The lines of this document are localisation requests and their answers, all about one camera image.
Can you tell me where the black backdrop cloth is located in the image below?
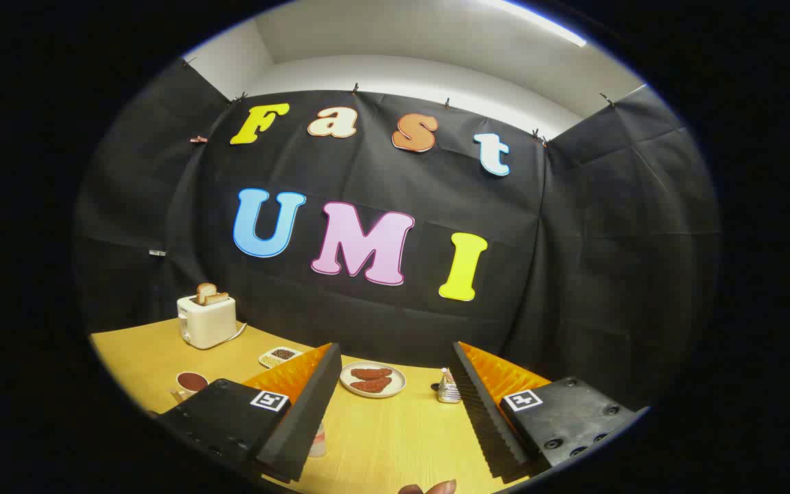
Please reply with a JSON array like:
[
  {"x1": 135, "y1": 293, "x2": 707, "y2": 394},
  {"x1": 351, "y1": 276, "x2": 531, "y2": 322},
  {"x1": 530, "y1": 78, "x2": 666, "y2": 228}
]
[{"x1": 73, "y1": 58, "x2": 721, "y2": 412}]

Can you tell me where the wooden table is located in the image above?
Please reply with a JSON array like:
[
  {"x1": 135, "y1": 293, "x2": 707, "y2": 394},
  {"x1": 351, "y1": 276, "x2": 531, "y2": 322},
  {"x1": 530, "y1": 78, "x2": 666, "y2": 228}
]
[{"x1": 90, "y1": 317, "x2": 553, "y2": 494}]

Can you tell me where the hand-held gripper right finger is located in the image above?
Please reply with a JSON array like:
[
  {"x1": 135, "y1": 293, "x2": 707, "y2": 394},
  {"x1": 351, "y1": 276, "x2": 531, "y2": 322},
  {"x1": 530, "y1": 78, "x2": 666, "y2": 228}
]
[{"x1": 448, "y1": 341, "x2": 649, "y2": 481}]

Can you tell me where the white divided seed dish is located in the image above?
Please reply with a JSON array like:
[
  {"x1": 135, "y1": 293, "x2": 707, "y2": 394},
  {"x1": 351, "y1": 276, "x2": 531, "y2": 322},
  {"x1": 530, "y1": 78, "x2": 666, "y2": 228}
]
[{"x1": 259, "y1": 347, "x2": 303, "y2": 369}]

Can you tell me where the cream cup with wooden handle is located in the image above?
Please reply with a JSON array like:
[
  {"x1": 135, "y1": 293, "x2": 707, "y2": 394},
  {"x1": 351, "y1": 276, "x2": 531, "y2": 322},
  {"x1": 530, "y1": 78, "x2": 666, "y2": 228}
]
[{"x1": 170, "y1": 371, "x2": 210, "y2": 403}]

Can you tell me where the silver foil wrapped item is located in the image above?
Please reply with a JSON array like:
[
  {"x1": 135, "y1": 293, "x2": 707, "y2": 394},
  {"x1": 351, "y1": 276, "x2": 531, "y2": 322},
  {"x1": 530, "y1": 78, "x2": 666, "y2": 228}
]
[{"x1": 437, "y1": 368, "x2": 462, "y2": 404}]

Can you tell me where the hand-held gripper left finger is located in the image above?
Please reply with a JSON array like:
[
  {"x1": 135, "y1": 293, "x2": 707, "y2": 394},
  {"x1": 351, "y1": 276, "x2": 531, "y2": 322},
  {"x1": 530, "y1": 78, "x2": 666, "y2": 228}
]
[{"x1": 155, "y1": 342, "x2": 343, "y2": 484}]

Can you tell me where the white round plate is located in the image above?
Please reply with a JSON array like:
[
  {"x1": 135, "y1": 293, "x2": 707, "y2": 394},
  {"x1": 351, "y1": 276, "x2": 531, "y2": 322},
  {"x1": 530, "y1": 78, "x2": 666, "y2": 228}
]
[{"x1": 339, "y1": 361, "x2": 407, "y2": 399}]

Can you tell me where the cream toaster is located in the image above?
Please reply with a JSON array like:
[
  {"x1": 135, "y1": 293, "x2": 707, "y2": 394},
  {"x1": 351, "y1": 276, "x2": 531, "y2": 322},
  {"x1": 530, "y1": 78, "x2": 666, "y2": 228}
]
[{"x1": 177, "y1": 294, "x2": 238, "y2": 350}]

